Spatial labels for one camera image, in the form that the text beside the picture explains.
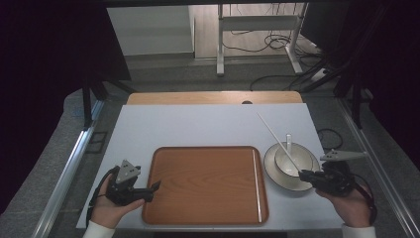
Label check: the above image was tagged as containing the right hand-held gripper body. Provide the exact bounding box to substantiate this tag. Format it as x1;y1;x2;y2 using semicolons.
313;149;368;197

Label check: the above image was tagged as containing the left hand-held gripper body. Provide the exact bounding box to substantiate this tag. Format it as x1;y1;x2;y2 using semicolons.
105;160;142;207

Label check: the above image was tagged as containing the white bowl with dark rim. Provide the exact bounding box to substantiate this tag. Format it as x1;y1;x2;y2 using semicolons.
274;144;314;179

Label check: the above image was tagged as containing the grey plate with dark rim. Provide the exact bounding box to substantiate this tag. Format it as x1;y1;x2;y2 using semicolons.
262;142;321;192

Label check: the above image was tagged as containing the wood-grain brown tray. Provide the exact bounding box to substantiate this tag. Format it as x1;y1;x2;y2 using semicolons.
142;146;269;226

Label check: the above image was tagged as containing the person's right hand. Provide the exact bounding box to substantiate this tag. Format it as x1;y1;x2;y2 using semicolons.
316;184;372;228

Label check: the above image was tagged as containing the person's left hand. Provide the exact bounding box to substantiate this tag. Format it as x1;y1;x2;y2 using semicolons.
90;179;146;229

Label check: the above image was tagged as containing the white table cover sheet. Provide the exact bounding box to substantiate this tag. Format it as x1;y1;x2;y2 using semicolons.
76;102;345;230

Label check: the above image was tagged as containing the black metal stand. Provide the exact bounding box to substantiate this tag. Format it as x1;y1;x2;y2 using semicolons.
81;75;135;131
332;77;375;130

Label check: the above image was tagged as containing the white power strip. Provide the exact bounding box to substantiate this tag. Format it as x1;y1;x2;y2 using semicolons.
310;67;329;82

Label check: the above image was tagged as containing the dark curtain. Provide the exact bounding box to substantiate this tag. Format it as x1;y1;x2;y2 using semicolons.
0;0;132;214
301;0;420;167

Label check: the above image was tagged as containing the grey cabinet panel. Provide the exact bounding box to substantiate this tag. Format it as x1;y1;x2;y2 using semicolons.
106;5;196;58

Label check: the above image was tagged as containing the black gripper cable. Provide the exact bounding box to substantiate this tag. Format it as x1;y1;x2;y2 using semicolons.
351;173;378;226
86;166;121;227

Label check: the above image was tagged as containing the aluminium rail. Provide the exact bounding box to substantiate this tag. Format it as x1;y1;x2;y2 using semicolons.
336;98;420;238
31;98;107;238

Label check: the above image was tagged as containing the looped black cable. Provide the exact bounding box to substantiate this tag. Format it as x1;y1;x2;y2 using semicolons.
316;127;345;151

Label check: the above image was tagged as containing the long black floor cable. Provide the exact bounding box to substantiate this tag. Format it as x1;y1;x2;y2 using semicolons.
249;74;300;92

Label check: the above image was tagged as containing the tangle of black floor cables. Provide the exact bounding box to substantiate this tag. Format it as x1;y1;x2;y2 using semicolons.
221;30;323;60

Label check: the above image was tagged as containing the white metal desk frame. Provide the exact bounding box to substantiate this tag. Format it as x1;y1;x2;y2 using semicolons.
216;3;310;77

